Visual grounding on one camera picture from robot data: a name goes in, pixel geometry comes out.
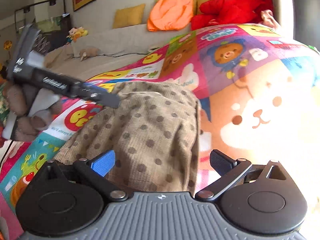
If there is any red plush toy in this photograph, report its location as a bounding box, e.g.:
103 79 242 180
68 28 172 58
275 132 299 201
190 0 273 30

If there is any brown corduroy dotted dress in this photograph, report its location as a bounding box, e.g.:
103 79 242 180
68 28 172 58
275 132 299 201
55 81 200 193

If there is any pink small plush toy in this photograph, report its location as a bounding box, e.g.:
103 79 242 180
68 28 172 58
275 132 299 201
260 10 281 29

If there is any yellow square cushion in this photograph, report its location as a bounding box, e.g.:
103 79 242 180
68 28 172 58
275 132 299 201
112 4 145 29

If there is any black glass cabinet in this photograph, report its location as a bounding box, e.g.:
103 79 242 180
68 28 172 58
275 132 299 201
14 0 72 51

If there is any colourful cartoon play mat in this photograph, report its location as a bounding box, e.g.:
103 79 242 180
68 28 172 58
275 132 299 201
1 24 319 239

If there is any small colourful doll toy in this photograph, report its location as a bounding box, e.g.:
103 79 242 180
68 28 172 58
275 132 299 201
67 27 88 43

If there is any beige small plush animal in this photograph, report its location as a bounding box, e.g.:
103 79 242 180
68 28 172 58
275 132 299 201
80 47 100 61

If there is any beige covered sofa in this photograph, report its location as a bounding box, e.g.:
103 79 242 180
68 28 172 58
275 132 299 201
43 23 193 81

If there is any orange pumpkin plush cushion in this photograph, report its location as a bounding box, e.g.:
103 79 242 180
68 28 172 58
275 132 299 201
147 0 194 32

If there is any left hand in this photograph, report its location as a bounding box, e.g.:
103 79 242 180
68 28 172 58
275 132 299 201
1 81 62 142

